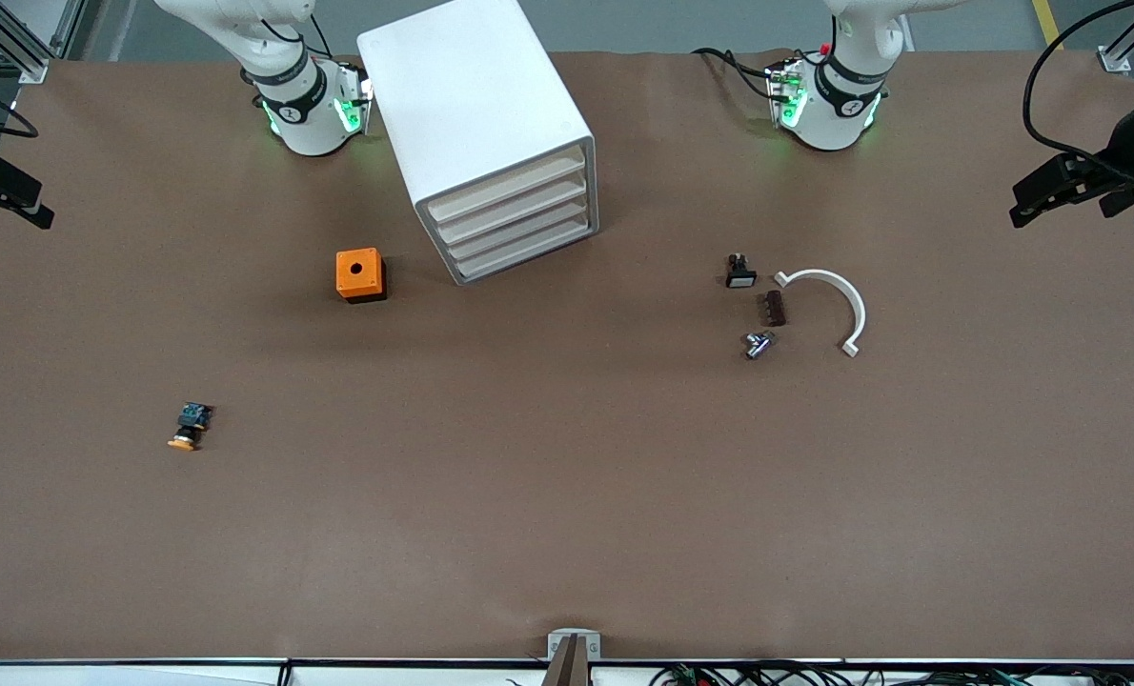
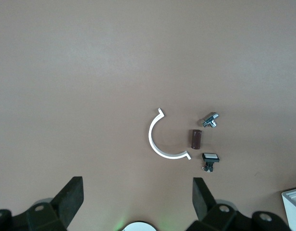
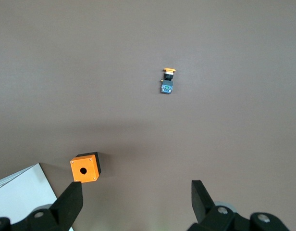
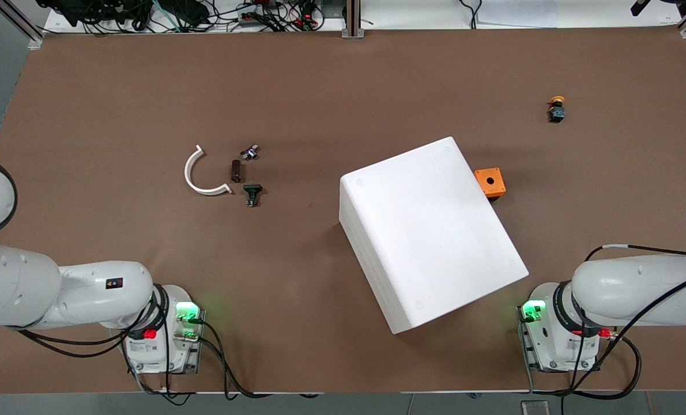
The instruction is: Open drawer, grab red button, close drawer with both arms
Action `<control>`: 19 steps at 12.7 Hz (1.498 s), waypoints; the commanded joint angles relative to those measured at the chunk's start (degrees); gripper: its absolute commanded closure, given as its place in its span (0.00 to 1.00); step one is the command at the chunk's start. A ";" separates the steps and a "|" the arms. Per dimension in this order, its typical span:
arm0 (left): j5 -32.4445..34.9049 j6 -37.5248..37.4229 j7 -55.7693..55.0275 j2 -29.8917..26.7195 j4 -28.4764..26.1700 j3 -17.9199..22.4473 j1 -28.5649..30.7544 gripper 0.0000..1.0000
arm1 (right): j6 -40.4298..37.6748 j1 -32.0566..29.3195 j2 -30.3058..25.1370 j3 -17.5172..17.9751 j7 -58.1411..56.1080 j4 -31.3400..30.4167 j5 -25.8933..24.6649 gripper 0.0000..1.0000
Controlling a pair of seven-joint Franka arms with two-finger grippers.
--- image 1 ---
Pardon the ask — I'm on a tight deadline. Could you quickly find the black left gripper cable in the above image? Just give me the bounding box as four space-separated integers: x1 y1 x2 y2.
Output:
1023 0 1134 182

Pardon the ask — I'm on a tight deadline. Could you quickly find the white half-ring clamp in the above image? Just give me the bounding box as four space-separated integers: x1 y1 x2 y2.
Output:
774 269 867 358

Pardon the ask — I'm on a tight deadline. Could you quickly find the orange push button switch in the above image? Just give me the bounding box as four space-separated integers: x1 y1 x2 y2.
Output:
167 402 215 452

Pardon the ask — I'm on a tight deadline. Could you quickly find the black arm base cable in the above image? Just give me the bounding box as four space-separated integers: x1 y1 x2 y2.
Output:
693 48 787 101

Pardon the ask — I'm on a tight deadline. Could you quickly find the orange button enclosure box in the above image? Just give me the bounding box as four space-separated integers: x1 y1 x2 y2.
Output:
335 248 388 304

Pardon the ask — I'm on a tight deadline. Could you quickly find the white table edge rail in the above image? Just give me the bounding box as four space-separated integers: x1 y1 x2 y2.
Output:
0 657 1134 686

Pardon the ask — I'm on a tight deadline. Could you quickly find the tangled cable bundle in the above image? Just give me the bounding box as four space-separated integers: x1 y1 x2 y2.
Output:
648 662 1134 686

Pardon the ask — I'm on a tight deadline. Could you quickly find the grey metal table bracket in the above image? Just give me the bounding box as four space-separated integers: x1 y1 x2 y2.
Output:
547 629 602 686

